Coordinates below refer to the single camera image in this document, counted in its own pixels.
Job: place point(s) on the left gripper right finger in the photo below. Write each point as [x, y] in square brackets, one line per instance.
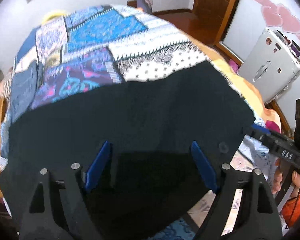
[257, 217]

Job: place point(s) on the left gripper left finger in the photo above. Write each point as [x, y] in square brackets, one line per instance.
[56, 209]

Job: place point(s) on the black pants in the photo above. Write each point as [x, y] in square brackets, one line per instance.
[151, 178]

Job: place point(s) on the person right hand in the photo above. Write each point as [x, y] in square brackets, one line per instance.
[278, 180]

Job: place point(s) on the orange yellow blanket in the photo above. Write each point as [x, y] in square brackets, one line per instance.
[246, 89]

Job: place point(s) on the white suitcase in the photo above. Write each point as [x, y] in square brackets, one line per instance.
[273, 65]

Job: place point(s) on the folded blue jeans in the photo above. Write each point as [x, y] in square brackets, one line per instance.
[24, 86]

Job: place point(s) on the patchwork blue bedsheet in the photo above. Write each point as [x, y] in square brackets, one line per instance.
[99, 46]

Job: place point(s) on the brown wooden door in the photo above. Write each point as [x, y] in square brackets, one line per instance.
[210, 15]

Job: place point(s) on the yellow plush toy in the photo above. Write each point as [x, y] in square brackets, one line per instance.
[53, 16]

